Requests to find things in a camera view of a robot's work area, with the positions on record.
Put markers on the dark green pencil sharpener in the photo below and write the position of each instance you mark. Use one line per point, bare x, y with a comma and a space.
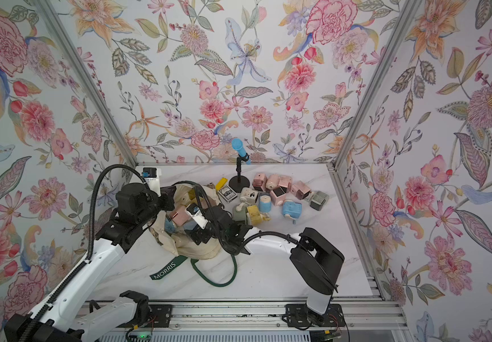
318, 200

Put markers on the light green pencil sharpener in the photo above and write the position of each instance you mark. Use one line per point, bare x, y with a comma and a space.
240, 213

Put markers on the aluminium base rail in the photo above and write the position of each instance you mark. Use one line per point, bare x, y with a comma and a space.
256, 300

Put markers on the aluminium corner post right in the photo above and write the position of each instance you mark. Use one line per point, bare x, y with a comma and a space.
352, 125

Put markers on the blue playing card box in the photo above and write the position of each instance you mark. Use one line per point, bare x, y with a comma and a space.
227, 194

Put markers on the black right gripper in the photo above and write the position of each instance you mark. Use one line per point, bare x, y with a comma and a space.
199, 235

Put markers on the blue pencil sharpener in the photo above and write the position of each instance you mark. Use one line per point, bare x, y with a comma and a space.
265, 203
291, 210

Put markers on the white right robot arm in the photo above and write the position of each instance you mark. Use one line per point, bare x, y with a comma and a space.
318, 262

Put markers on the yellow pencil sharpener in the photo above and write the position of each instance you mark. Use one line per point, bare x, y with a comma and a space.
255, 217

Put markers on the black microphone stand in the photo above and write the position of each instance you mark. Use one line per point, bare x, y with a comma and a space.
239, 181

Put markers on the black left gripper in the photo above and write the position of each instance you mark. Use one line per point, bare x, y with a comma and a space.
167, 199

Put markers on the cream canvas tote bag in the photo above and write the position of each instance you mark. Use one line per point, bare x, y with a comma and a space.
198, 199

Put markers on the blue microphone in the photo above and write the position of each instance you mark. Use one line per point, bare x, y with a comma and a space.
242, 154

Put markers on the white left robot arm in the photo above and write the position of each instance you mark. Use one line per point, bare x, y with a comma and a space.
55, 317

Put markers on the yellow wooden block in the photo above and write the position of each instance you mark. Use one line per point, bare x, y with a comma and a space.
220, 184

